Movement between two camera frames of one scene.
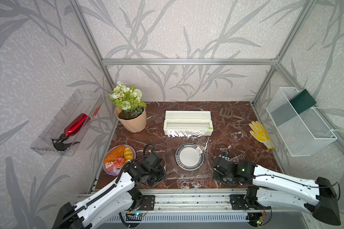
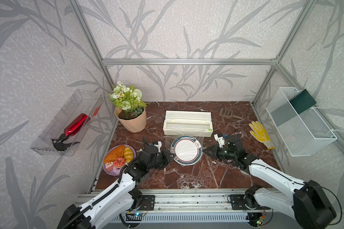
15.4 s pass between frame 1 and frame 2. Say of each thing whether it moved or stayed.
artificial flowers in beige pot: stayed
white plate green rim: moved
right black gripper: moved
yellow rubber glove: stayed
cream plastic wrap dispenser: stayed
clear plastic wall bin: stayed
